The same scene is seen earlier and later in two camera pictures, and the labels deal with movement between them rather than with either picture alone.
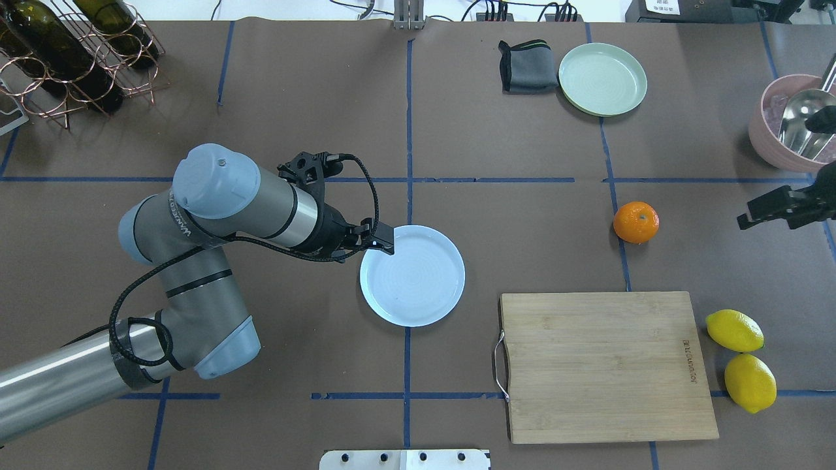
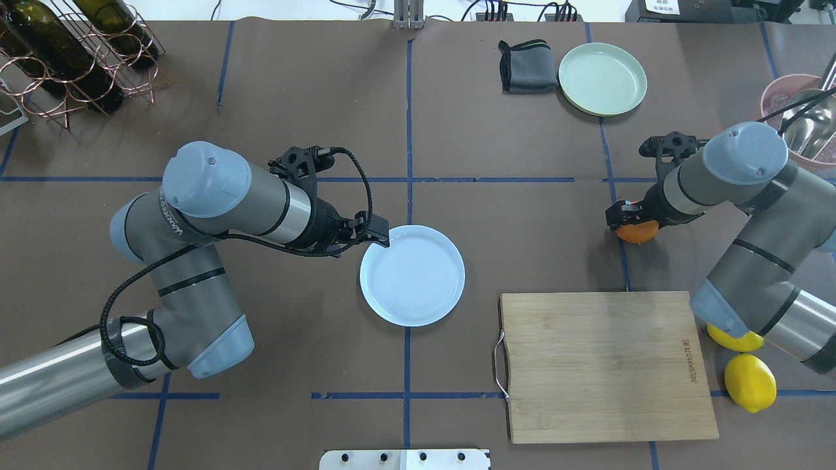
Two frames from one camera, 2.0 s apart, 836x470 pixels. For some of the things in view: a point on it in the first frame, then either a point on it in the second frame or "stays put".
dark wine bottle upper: (125, 33) stays put
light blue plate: (418, 286) stays put
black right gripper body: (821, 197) -> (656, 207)
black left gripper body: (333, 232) stays put
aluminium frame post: (409, 15) stays put
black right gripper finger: (795, 205) -> (624, 213)
